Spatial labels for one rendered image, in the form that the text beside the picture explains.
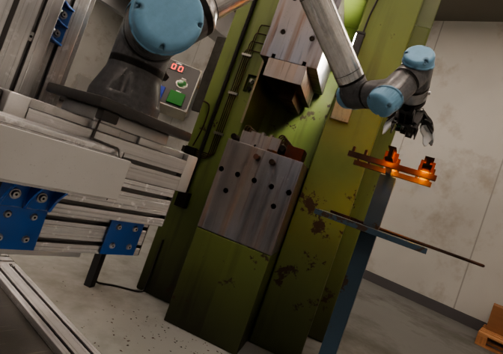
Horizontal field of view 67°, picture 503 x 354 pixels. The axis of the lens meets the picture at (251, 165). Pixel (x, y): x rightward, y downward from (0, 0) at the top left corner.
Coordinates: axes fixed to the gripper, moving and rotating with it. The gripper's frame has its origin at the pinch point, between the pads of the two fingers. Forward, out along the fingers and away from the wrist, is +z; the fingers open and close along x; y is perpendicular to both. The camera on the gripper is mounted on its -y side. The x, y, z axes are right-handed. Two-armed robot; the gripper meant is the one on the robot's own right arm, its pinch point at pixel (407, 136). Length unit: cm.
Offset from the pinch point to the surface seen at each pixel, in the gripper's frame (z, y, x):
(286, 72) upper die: 24, -36, -68
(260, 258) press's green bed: 59, 42, -45
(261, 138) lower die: 38, -5, -68
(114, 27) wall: 420, -415, -873
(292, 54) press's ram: 19, -45, -69
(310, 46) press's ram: 18, -51, -62
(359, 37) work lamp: 24, -71, -46
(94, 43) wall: 417, -344, -877
